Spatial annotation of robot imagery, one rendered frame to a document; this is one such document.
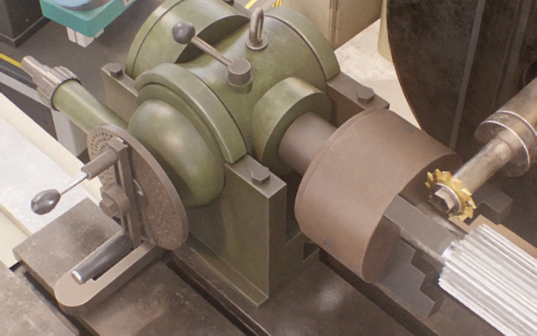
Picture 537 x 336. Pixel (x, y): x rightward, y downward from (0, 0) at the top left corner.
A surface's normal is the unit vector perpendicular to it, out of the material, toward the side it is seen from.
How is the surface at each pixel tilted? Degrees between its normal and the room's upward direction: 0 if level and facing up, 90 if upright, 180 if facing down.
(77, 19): 90
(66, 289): 4
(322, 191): 58
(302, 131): 19
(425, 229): 35
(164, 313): 0
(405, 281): 65
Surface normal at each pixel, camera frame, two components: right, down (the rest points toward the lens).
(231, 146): 0.61, 0.14
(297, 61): 0.45, -0.18
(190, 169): 0.03, 0.39
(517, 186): -0.71, 0.53
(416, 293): -0.64, 0.21
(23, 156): 0.00, -0.66
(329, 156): -0.37, -0.28
